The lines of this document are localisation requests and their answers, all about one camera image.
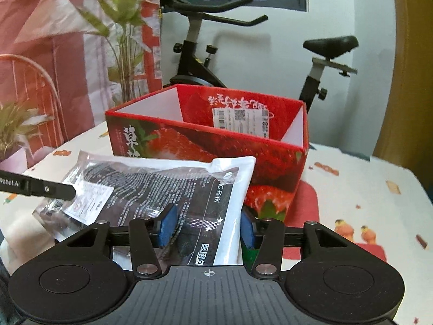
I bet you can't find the red strawberry print box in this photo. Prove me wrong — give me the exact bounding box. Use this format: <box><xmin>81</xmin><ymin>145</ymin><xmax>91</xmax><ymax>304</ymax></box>
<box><xmin>105</xmin><ymin>83</ymin><xmax>310</xmax><ymax>222</ymax></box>

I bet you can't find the tall green leafy plant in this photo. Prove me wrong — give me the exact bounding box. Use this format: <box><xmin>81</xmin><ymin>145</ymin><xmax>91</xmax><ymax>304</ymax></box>
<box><xmin>76</xmin><ymin>0</ymin><xmax>185</xmax><ymax>106</ymax></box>

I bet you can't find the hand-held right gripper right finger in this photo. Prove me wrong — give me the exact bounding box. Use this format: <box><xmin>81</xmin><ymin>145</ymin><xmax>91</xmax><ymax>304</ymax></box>
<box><xmin>240</xmin><ymin>207</ymin><xmax>387</xmax><ymax>277</ymax></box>

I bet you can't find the clear plastic bag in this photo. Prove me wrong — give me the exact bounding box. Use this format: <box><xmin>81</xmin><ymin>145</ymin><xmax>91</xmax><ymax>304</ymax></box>
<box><xmin>32</xmin><ymin>149</ymin><xmax>117</xmax><ymax>242</ymax></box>

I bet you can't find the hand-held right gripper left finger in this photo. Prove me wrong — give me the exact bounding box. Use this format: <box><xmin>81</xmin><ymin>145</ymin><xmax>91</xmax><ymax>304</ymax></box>
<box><xmin>56</xmin><ymin>204</ymin><xmax>179</xmax><ymax>277</ymax></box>

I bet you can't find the small green potted plant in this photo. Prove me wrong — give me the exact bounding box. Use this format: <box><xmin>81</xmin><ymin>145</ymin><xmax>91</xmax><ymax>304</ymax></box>
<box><xmin>0</xmin><ymin>102</ymin><xmax>55</xmax><ymax>163</ymax></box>

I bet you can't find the wooden door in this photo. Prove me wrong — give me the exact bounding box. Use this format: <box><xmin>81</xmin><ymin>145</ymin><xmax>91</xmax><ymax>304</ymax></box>
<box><xmin>372</xmin><ymin>0</ymin><xmax>433</xmax><ymax>207</ymax></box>

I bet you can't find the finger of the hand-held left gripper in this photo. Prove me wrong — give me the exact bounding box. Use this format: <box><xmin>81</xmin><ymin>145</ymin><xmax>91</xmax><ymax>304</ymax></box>
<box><xmin>19</xmin><ymin>175</ymin><xmax>77</xmax><ymax>201</ymax></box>

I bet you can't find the white and black gauze packet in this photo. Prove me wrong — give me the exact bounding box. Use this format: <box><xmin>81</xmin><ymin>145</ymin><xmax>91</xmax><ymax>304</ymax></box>
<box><xmin>81</xmin><ymin>156</ymin><xmax>257</xmax><ymax>267</ymax></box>

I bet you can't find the red and white printed curtain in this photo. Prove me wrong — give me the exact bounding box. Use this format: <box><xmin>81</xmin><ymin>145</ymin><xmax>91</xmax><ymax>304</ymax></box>
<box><xmin>0</xmin><ymin>0</ymin><xmax>163</xmax><ymax>170</ymax></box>

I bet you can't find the red wire chair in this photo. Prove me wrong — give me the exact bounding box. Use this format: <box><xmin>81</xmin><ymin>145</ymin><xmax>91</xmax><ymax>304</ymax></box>
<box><xmin>0</xmin><ymin>54</ymin><xmax>65</xmax><ymax>148</ymax></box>

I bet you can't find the black exercise bike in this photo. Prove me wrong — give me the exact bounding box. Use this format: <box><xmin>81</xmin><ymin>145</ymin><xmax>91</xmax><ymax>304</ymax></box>
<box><xmin>160</xmin><ymin>0</ymin><xmax>359</xmax><ymax>104</ymax></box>

